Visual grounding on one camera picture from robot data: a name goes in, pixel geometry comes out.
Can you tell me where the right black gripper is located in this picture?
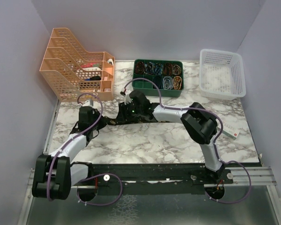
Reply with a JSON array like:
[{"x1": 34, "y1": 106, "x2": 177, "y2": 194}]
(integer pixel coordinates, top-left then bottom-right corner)
[{"x1": 116, "y1": 99, "x2": 143, "y2": 122}]

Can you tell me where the black floral necktie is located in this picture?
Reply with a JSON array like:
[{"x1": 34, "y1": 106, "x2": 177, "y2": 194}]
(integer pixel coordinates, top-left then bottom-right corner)
[{"x1": 104, "y1": 116, "x2": 171, "y2": 126}]

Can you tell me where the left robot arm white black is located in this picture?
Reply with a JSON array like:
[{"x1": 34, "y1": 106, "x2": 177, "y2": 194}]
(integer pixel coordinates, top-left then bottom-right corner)
[{"x1": 32, "y1": 106, "x2": 106, "y2": 201}]

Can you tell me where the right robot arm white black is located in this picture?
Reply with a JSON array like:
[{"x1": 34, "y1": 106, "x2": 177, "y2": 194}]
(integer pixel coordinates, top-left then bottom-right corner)
[{"x1": 115, "y1": 89, "x2": 224, "y2": 183}]

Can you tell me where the orange plastic file organizer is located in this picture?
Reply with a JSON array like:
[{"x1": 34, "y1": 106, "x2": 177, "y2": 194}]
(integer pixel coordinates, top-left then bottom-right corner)
[{"x1": 39, "y1": 28, "x2": 115, "y2": 102}]

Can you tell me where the green compartment tray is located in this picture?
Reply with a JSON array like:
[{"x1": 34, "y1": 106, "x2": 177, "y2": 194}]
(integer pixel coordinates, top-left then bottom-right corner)
[{"x1": 132, "y1": 59, "x2": 184, "y2": 98}]

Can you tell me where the white plastic basket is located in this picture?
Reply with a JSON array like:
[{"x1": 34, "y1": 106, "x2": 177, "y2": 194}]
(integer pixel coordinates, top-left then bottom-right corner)
[{"x1": 199, "y1": 49, "x2": 246, "y2": 100}]

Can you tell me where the small white red box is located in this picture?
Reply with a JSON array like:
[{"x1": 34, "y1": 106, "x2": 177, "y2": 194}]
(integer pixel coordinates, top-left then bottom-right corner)
[{"x1": 222, "y1": 121, "x2": 240, "y2": 140}]

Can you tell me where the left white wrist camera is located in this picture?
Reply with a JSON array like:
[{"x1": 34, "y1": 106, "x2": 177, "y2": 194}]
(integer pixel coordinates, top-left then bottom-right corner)
[{"x1": 80, "y1": 99, "x2": 93, "y2": 107}]

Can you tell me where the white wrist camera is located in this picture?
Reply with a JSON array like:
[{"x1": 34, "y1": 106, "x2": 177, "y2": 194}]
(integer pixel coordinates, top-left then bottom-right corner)
[
  {"x1": 120, "y1": 89, "x2": 132, "y2": 105},
  {"x1": 80, "y1": 99, "x2": 93, "y2": 107}
]

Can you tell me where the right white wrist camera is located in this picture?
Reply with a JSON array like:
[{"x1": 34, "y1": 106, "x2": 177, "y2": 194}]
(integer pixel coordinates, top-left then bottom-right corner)
[{"x1": 120, "y1": 89, "x2": 132, "y2": 105}]

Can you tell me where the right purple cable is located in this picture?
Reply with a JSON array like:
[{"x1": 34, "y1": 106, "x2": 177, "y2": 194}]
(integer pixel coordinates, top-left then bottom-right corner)
[{"x1": 124, "y1": 78, "x2": 225, "y2": 165}]

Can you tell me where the purple cable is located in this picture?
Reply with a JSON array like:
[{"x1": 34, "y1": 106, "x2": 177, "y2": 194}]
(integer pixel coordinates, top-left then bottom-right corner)
[
  {"x1": 124, "y1": 78, "x2": 225, "y2": 165},
  {"x1": 47, "y1": 93, "x2": 104, "y2": 202}
]

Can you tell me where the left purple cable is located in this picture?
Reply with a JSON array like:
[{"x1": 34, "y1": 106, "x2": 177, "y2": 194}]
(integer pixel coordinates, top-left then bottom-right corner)
[{"x1": 47, "y1": 93, "x2": 104, "y2": 202}]

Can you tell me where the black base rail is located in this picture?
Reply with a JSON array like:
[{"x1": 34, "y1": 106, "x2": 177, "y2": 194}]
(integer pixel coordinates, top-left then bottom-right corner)
[{"x1": 76, "y1": 163, "x2": 233, "y2": 195}]

